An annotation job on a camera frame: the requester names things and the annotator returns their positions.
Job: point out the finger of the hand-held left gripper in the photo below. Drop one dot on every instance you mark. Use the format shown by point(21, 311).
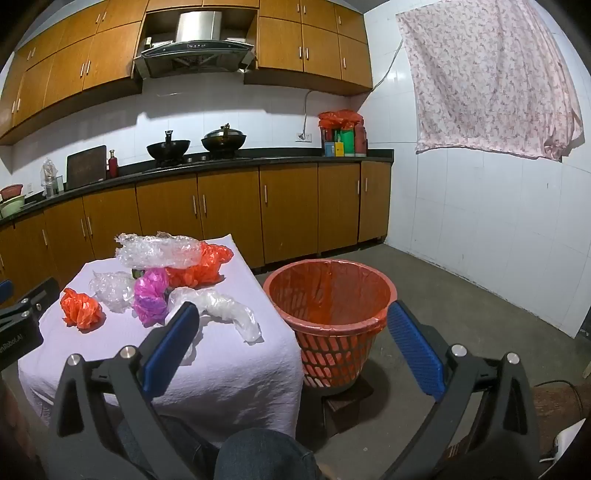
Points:
point(4, 290)
point(44, 290)

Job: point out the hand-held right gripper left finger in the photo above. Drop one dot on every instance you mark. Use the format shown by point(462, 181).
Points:
point(170, 344)

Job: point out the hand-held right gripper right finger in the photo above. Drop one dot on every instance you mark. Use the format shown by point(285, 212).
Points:
point(415, 350)

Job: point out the small orange plastic bag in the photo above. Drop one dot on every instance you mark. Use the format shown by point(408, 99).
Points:
point(82, 308)

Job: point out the purple plastic bag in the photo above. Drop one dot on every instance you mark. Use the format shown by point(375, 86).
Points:
point(150, 295)

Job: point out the long clear plastic bag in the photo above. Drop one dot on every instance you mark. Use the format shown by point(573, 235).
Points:
point(231, 316)

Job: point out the small clear plastic bag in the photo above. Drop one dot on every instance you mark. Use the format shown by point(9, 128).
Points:
point(111, 288)

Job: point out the artificial red flower green stem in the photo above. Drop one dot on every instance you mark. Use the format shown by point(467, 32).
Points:
point(137, 273)

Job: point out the large orange plastic bag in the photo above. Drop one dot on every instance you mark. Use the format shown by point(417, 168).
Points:
point(203, 267)

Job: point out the orange plastic waste basket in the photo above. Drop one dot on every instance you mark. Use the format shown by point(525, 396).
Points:
point(332, 360)

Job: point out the clear bubble wrap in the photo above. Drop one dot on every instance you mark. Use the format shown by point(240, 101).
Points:
point(157, 251)

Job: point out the person's left forearm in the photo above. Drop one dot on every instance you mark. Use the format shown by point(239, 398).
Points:
point(16, 424)

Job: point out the green basin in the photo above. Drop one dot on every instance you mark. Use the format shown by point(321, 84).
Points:
point(13, 206)

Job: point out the dark wooden stool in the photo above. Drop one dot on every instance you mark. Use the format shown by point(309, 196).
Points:
point(346, 408)

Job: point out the orange bin liner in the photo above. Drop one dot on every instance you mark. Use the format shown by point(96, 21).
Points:
point(332, 295)

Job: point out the red basin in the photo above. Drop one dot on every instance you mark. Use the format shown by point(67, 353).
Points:
point(11, 190)

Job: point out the person's jeans leg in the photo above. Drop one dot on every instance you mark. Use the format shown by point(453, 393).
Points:
point(184, 445)
point(268, 454)

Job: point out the clear bag with jar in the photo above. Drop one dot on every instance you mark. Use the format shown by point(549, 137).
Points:
point(51, 177)

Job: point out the dark cutting board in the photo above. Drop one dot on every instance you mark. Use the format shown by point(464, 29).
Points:
point(86, 167)

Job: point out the red bottle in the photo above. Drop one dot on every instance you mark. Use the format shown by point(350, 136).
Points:
point(113, 167)

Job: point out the white device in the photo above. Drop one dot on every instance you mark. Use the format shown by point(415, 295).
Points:
point(565, 441)

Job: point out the wooden base cabinets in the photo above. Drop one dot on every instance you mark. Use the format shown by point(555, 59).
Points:
point(286, 207)

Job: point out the gas stove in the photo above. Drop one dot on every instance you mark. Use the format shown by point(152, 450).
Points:
point(203, 159)

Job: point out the open black wok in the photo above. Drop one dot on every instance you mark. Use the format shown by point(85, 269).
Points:
point(168, 148)

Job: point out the black wok with lid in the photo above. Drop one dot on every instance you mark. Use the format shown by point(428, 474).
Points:
point(224, 140)

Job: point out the black countertop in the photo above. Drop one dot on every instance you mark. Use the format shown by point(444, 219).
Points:
point(277, 159)

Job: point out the red canister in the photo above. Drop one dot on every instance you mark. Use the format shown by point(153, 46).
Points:
point(360, 141)

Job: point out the blue and yellow box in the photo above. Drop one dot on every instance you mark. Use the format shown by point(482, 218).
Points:
point(333, 149)

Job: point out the green box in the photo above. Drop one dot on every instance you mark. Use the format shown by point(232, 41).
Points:
point(346, 143)

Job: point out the red plastic bag on containers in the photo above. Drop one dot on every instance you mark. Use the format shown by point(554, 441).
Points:
point(339, 119)

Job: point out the pink floral hanging cloth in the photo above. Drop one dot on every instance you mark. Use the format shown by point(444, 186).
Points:
point(485, 78)

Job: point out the steel range hood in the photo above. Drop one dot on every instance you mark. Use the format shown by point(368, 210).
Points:
point(198, 50)

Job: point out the wooden wall cabinets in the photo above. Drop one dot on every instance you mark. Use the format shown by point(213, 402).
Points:
point(69, 60)

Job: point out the wall outlet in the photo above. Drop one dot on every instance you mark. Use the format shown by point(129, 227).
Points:
point(304, 137)

